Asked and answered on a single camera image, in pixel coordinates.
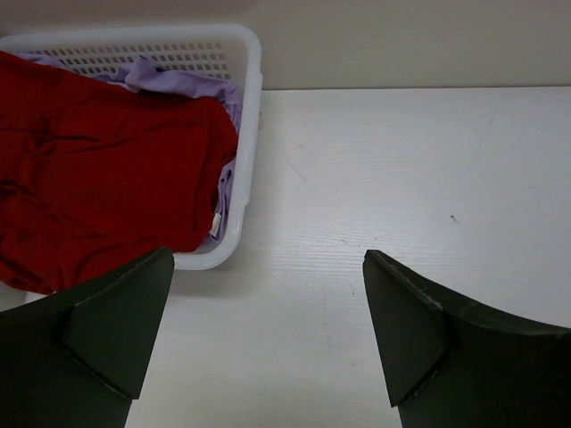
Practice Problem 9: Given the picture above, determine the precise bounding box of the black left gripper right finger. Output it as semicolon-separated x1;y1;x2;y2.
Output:
362;250;570;427

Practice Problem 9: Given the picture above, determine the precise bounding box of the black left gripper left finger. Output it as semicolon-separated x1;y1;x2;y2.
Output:
1;248;174;427

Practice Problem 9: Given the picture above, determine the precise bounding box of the red t shirt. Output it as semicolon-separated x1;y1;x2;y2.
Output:
1;53;238;294

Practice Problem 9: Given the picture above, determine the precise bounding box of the lilac t shirt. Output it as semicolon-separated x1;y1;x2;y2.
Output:
1;53;242;251

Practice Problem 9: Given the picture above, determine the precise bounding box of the white plastic laundry basket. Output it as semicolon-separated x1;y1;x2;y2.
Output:
0;23;262;305

